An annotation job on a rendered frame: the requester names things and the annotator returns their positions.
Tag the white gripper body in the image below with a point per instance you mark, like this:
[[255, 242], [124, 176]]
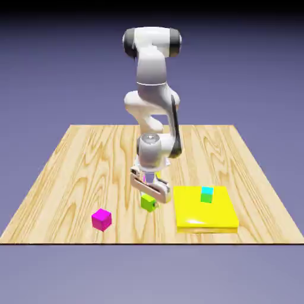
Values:
[[152, 188]]

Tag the small green cube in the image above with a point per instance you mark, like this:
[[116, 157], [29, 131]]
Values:
[[146, 202]]

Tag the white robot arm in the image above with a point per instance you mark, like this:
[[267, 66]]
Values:
[[151, 68]]

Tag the small cyan cube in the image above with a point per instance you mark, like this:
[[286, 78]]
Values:
[[206, 194]]

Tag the small magenta cube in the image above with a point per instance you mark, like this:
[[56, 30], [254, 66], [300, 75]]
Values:
[[101, 219]]

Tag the large yellow box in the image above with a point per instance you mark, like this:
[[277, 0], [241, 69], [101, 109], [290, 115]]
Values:
[[204, 211]]

